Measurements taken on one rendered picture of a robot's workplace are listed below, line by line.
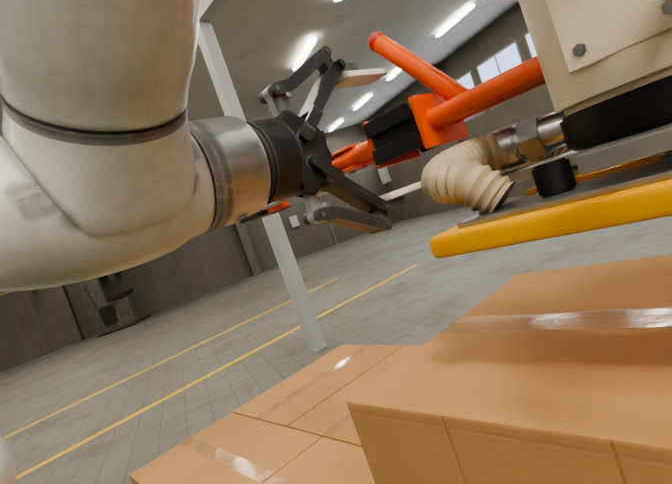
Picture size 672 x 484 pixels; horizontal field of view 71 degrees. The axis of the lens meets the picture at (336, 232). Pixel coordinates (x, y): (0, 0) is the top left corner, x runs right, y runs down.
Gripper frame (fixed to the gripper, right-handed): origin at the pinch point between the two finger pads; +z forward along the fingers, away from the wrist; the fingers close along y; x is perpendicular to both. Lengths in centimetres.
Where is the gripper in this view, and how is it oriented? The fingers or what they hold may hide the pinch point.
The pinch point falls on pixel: (391, 132)
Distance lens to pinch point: 55.8
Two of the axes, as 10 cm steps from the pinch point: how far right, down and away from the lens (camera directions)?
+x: 6.2, -1.9, -7.6
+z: 7.1, -2.8, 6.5
